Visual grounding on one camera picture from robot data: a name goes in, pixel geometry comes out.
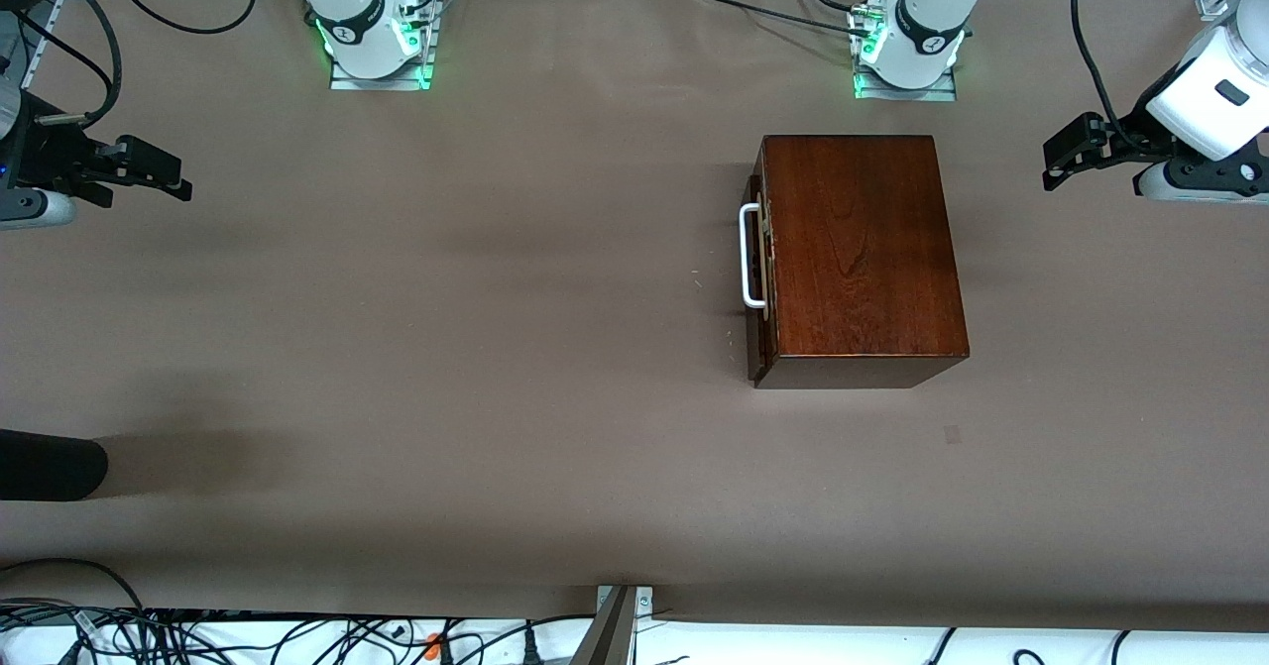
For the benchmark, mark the black plug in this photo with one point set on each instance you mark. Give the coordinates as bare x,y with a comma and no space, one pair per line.
530,650

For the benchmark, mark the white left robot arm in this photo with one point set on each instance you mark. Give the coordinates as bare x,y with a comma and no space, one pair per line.
932,21

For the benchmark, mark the brown paper table cover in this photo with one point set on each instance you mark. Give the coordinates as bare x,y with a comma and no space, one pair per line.
496,348

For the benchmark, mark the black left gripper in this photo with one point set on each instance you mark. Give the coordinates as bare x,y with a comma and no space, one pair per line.
1133,142

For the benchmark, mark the orange connector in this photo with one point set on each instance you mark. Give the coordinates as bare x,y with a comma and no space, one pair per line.
434,645

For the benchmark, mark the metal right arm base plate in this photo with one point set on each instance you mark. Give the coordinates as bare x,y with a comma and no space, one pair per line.
382,84

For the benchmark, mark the silver metal bracket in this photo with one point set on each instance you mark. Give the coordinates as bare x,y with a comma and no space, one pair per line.
644,601

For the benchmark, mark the dark brown wooden cabinet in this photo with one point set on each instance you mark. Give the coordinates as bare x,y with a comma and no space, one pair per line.
863,249

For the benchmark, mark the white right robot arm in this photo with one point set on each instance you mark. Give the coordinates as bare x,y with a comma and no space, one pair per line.
357,21

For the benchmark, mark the black angled post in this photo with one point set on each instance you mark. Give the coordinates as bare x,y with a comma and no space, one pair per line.
610,635

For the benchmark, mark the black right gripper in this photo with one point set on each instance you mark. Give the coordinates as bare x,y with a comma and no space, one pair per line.
42,155

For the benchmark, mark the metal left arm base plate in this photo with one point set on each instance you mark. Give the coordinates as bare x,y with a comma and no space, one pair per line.
907,95

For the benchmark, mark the black cylinder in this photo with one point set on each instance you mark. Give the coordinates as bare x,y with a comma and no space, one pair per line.
50,465

